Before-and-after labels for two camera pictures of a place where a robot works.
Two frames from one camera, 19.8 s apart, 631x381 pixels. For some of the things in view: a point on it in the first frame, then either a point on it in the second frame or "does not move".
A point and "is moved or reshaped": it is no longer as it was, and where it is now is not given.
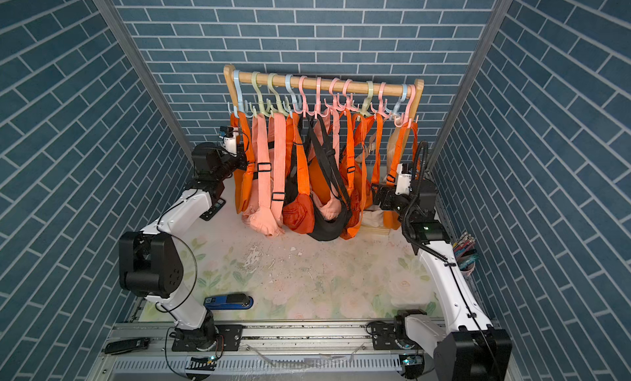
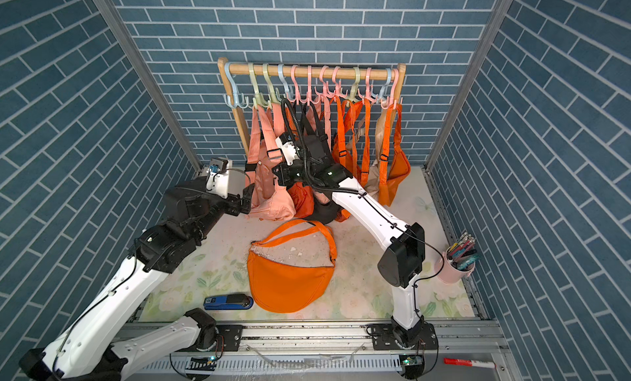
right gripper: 389,193 → 284,176
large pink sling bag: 264,215 is moved or reshaped
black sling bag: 335,226 → 324,213
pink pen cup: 466,254 does not move
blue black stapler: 231,301 does not move
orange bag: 390,213 → 392,176
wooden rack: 415,89 → 336,72
